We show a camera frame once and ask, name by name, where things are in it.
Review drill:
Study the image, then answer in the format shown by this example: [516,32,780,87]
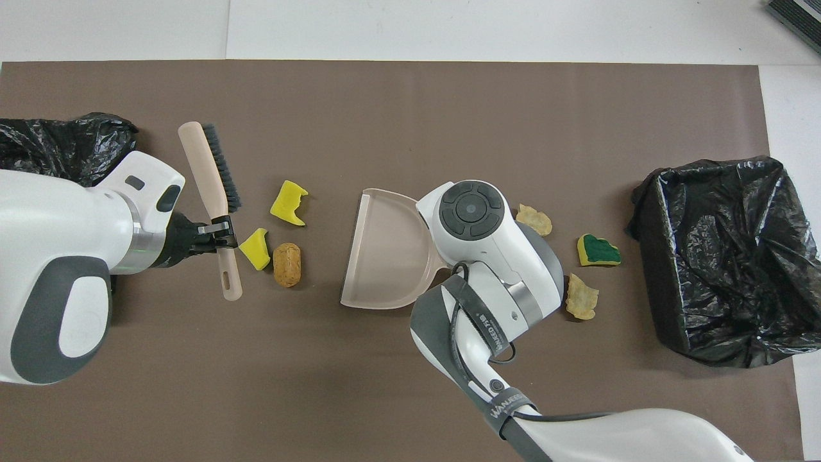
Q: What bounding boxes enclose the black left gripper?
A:
[156,212,239,270]

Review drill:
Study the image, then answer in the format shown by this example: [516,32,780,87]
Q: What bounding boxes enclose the wedge yellow sponge piece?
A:
[239,227,272,271]

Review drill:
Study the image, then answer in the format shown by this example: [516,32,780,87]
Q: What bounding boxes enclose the beige hand brush black bristles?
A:
[178,121,244,302]

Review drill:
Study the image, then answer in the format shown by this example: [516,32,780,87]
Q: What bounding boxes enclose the brown bread roll toy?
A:
[273,242,302,288]

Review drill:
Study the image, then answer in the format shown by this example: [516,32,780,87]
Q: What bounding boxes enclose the notched yellow sponge piece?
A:
[269,180,309,227]

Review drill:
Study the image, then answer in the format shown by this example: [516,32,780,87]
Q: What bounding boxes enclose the beige plastic dustpan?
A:
[340,187,450,310]

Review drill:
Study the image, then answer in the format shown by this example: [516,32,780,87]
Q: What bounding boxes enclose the pale yellow food toy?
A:
[565,273,600,320]
[516,203,553,236]

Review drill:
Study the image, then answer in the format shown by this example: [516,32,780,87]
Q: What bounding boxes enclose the green and yellow sponge piece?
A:
[576,233,622,267]

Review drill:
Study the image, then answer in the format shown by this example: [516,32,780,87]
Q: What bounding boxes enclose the bin covered by black bag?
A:
[0,112,139,190]

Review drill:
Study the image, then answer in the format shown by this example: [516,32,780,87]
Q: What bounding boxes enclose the open bin with black bag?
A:
[625,156,821,369]

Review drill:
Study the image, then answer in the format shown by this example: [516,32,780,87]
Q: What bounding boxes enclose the brown table mat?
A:
[0,61,806,462]

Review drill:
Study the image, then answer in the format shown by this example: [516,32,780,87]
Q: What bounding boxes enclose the grey ribbed device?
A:
[766,0,821,55]

